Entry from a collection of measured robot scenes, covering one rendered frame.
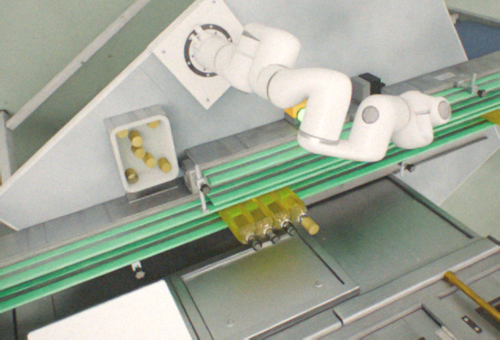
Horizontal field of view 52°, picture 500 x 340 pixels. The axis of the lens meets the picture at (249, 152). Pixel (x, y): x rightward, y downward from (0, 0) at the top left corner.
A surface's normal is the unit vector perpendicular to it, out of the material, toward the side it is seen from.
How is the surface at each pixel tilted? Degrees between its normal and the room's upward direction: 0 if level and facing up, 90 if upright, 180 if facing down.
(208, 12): 5
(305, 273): 90
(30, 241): 90
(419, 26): 0
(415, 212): 90
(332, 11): 0
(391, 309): 90
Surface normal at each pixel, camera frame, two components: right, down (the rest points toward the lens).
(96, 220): -0.10, -0.86
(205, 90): 0.43, 0.35
